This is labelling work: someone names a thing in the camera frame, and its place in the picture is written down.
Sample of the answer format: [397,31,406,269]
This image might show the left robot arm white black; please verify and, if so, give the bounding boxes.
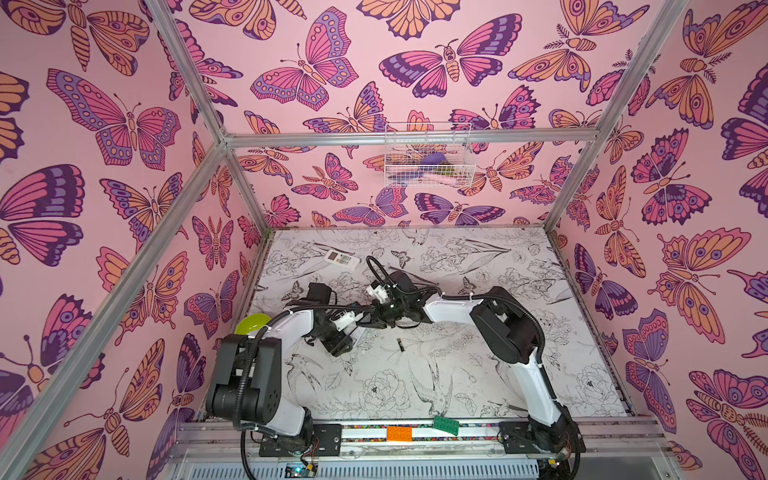
[205,284,371,443]

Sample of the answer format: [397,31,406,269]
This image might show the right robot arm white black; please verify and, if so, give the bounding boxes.
[356,278,581,458]

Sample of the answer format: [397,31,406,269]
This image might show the white remote control far left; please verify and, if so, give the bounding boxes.
[324,249,361,271]

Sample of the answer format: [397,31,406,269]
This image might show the lime green bowl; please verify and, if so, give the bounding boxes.
[235,313,271,336]

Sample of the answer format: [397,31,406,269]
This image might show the green circuit board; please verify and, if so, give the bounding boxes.
[284,462,318,479]

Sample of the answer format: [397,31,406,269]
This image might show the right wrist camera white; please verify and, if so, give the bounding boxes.
[366,282,390,304]

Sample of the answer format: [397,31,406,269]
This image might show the green lego brick on rail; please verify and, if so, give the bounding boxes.
[433,416,460,437]

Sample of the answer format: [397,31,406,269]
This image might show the orange lego brick on rail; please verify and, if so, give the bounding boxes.
[386,426,413,442]

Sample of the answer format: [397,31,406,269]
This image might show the white wire basket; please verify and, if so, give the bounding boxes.
[381,123,476,189]

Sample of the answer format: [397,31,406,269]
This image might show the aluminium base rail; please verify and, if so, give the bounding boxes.
[162,417,684,479]

